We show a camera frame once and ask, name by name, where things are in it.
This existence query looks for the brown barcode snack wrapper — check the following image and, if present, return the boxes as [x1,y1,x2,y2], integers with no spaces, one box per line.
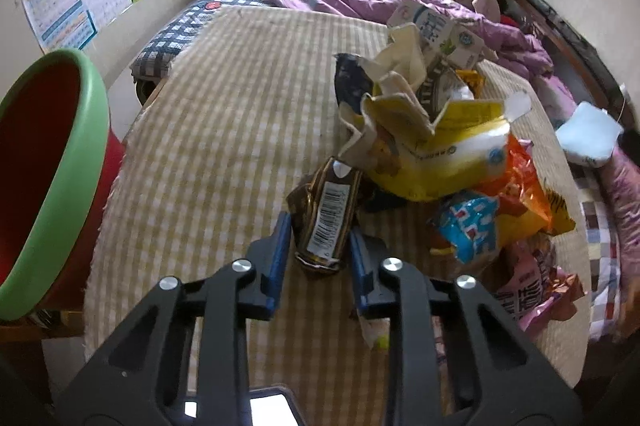
[286,157,362,275]

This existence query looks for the blue white snack wrapper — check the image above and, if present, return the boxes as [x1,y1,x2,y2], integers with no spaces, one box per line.
[428,191,499,264]

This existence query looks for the yellow white snack bag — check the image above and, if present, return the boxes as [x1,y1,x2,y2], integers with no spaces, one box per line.
[338,91,532,201]

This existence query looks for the beige checkered mat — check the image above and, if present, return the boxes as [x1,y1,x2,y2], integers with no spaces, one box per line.
[58,8,588,425]

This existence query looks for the pink snack wrapper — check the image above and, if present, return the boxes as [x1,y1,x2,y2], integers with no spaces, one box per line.
[480,233,586,339]

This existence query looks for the orange snack wrapper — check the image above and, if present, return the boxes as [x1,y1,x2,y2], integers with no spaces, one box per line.
[473,134,576,248]

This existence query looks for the blue plaid bed sheet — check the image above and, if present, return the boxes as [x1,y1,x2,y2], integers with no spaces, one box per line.
[130,0,271,83]

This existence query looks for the red bin with green rim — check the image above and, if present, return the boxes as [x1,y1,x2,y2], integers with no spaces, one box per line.
[1,48,125,321]

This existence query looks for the white milk carton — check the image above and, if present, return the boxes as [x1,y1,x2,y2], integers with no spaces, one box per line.
[387,0,485,69]

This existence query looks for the dark wooden headboard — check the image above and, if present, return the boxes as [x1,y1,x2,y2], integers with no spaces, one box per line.
[513,0,638,129]

